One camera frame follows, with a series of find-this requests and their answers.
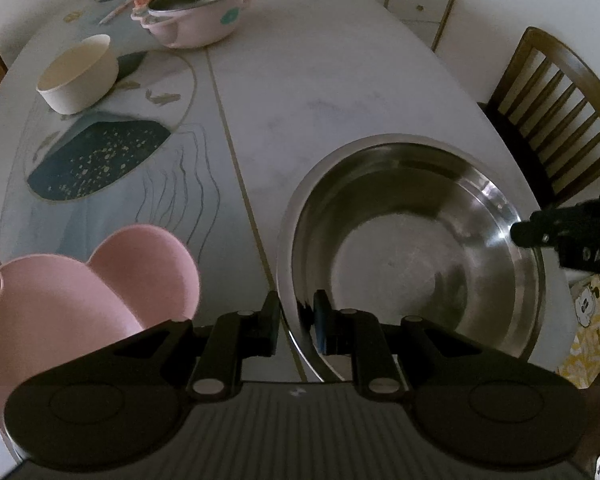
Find yellow cartoon print fabric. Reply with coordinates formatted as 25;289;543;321
557;275;600;389

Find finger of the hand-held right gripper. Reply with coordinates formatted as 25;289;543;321
510;207;561;249

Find stainless steel bowl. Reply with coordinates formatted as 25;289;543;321
276;135;546;382

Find cream round bowl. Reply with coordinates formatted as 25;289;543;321
36;34;119;114

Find pink bear-shaped plate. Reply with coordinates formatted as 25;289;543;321
0;225;201;428

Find white pen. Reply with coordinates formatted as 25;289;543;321
98;2;131;25

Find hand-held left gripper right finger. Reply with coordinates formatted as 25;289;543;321
312;289;486;398

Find wooden slat-back chair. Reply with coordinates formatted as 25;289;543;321
477;27;600;207

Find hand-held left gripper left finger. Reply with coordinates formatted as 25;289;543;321
102;290;282;402

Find pink pot with steel liner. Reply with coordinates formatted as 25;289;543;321
131;0;253;49

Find patterned blue table runner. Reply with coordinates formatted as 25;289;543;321
0;0;306;383

